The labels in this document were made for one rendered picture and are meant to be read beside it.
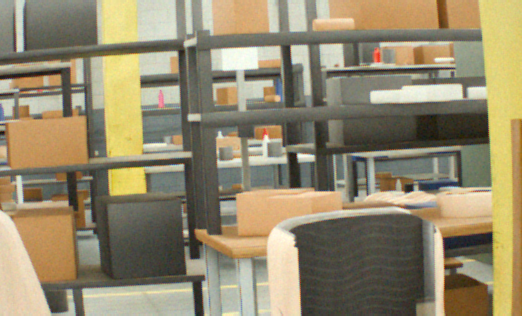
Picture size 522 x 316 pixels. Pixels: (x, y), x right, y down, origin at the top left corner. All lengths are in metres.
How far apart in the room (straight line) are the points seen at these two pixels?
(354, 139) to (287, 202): 1.21
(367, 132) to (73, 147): 1.34
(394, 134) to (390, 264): 5.14
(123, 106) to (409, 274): 9.10
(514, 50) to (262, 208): 2.84
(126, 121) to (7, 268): 9.13
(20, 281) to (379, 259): 0.15
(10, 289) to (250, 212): 4.15
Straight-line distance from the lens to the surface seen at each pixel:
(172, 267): 5.41
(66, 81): 6.18
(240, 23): 4.75
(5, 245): 0.46
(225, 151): 10.28
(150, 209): 5.36
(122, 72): 9.58
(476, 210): 4.78
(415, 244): 0.50
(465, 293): 5.77
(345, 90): 5.58
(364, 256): 0.49
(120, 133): 9.58
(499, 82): 1.90
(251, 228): 4.60
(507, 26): 1.85
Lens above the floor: 1.42
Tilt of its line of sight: 3 degrees down
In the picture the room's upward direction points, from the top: 3 degrees counter-clockwise
